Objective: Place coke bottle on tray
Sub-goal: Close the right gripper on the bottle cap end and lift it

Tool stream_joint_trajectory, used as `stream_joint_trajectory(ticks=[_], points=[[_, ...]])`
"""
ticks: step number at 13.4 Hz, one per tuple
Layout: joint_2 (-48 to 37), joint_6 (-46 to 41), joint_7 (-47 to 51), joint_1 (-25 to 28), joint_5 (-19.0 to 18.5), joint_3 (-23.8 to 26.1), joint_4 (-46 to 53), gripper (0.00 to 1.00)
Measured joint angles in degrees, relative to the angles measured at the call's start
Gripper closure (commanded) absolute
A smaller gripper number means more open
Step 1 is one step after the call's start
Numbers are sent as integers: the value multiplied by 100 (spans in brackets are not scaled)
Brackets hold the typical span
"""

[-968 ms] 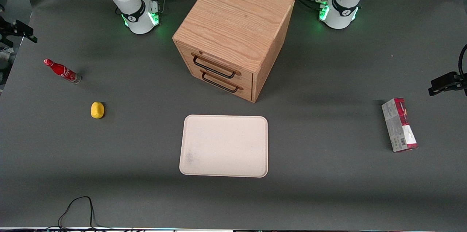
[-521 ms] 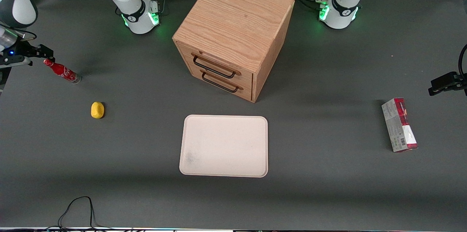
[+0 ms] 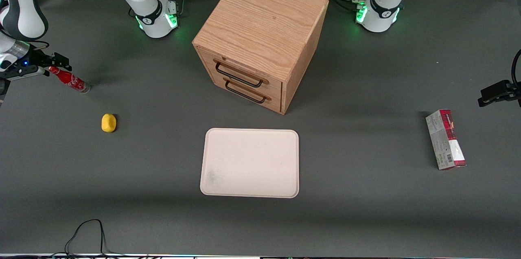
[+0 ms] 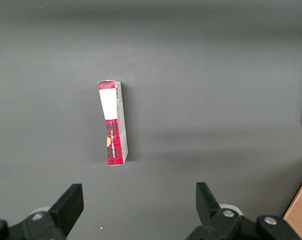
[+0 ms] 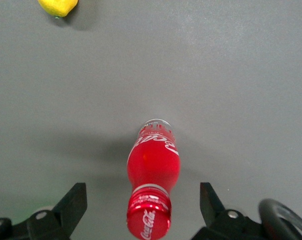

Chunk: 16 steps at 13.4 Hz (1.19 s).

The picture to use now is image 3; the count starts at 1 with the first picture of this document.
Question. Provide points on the wooden drawer front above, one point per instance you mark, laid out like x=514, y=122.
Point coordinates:
x=260, y=102
x=244, y=69

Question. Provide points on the yellow lemon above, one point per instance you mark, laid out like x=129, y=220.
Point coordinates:
x=108, y=123

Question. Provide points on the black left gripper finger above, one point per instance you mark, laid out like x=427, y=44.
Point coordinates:
x=498, y=92

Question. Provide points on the red grey carton box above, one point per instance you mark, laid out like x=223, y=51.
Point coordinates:
x=445, y=141

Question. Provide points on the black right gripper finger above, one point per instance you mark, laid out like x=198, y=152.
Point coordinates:
x=30, y=72
x=61, y=61

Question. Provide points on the red coke bottle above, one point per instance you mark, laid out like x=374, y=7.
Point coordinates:
x=73, y=82

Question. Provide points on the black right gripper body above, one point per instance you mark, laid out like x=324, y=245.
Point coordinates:
x=40, y=59

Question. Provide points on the dark grey table mat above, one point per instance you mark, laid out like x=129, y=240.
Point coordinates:
x=366, y=210

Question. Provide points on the wooden two-drawer cabinet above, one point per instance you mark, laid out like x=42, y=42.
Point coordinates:
x=264, y=27

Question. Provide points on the beige rectangular tray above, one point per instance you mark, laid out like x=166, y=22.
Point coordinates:
x=250, y=163

